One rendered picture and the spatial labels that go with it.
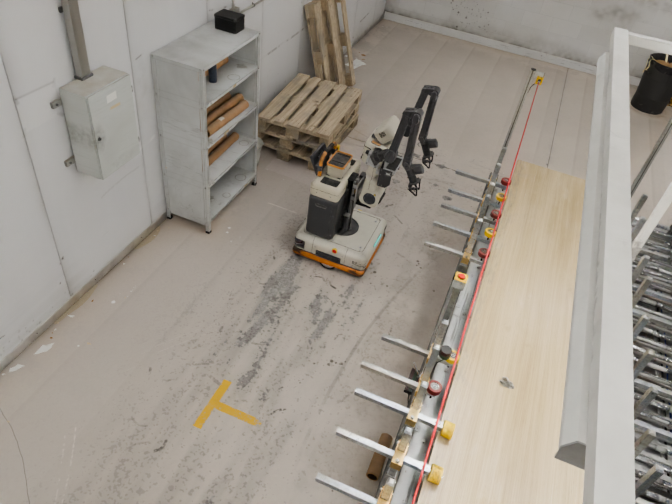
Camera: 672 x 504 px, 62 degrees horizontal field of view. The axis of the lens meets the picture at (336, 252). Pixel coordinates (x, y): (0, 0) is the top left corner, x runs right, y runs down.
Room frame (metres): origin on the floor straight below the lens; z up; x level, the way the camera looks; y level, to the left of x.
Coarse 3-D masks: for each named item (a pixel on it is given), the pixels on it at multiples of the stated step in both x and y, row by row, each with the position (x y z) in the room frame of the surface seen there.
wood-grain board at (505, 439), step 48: (528, 192) 3.84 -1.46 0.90; (576, 192) 3.96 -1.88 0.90; (528, 240) 3.21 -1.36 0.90; (576, 240) 3.31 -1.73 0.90; (480, 288) 2.63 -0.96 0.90; (528, 288) 2.70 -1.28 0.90; (480, 336) 2.22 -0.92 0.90; (528, 336) 2.28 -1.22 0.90; (480, 384) 1.87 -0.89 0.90; (528, 384) 1.93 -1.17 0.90; (480, 432) 1.58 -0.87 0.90; (528, 432) 1.62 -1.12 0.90; (480, 480) 1.32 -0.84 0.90; (528, 480) 1.36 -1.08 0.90; (576, 480) 1.40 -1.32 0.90
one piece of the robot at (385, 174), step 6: (384, 162) 3.63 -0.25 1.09; (396, 162) 3.74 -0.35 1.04; (384, 168) 3.63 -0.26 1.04; (390, 168) 3.64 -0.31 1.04; (396, 168) 3.66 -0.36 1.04; (378, 174) 3.63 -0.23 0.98; (384, 174) 3.60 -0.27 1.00; (390, 174) 3.59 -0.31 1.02; (378, 180) 3.61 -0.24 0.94; (384, 180) 3.60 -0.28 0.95; (390, 180) 3.59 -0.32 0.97; (384, 186) 3.60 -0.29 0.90
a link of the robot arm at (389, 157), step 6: (408, 108) 3.52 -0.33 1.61; (414, 108) 3.51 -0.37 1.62; (420, 108) 3.52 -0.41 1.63; (408, 114) 3.46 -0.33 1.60; (414, 114) 3.45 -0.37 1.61; (420, 114) 3.44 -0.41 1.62; (402, 120) 3.48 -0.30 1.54; (408, 120) 3.47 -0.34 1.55; (402, 126) 3.48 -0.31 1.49; (396, 132) 3.49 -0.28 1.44; (402, 132) 3.48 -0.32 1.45; (396, 138) 3.48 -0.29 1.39; (396, 144) 3.48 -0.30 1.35; (390, 150) 3.47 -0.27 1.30; (396, 150) 3.48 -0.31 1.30; (384, 156) 3.47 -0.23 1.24; (390, 156) 3.46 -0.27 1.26; (390, 162) 3.46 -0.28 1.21
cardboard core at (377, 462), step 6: (384, 438) 1.95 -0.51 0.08; (390, 438) 1.96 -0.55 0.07; (384, 444) 1.90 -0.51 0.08; (390, 444) 1.93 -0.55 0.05; (378, 456) 1.81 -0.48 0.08; (384, 456) 1.83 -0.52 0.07; (372, 462) 1.77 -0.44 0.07; (378, 462) 1.77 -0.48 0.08; (372, 468) 1.73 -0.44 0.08; (378, 468) 1.74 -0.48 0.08; (366, 474) 1.70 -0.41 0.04; (372, 474) 1.73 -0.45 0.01; (378, 474) 1.70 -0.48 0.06
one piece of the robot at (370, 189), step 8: (368, 144) 3.64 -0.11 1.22; (376, 144) 3.64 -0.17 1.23; (384, 160) 3.68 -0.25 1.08; (368, 168) 3.71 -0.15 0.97; (368, 176) 3.69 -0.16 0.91; (376, 176) 3.69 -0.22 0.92; (368, 184) 3.65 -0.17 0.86; (376, 184) 3.64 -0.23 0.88; (368, 192) 3.65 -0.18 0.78; (376, 192) 3.64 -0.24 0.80; (384, 192) 3.81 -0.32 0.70; (360, 200) 3.66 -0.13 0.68; (368, 200) 3.64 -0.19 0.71; (376, 200) 3.63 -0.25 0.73
